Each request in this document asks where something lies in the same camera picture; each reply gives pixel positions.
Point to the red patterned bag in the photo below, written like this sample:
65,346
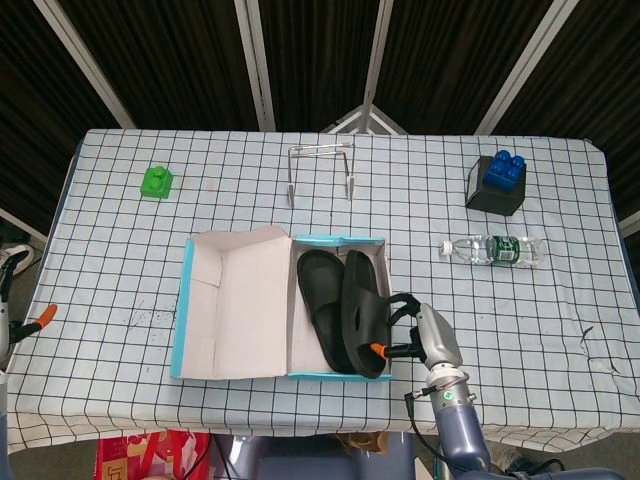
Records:
145,455

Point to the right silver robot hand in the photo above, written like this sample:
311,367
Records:
440,335

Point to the white triangular metal frame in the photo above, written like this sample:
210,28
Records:
350,122

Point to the light blue cardboard shoe box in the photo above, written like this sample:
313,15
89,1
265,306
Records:
240,310

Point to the black square holder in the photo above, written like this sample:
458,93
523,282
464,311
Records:
495,202

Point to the clear plastic water bottle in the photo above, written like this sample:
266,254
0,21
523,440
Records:
500,250

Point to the white sneaker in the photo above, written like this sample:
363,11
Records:
15,255

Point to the white black checkered tablecloth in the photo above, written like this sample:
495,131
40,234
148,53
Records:
125,300

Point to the green toy building brick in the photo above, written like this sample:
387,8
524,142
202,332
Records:
156,185

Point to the black rubber slipper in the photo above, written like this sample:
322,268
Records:
365,305
320,280

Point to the blue toy building brick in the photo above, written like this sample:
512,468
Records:
505,172

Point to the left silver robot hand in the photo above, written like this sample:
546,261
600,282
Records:
46,315

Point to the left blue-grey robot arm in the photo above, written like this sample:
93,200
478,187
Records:
3,430

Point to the brown paper bag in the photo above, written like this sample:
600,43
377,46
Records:
362,442

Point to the black folding screen white frame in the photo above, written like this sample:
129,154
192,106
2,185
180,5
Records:
175,60

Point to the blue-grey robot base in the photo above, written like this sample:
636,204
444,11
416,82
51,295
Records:
310,465

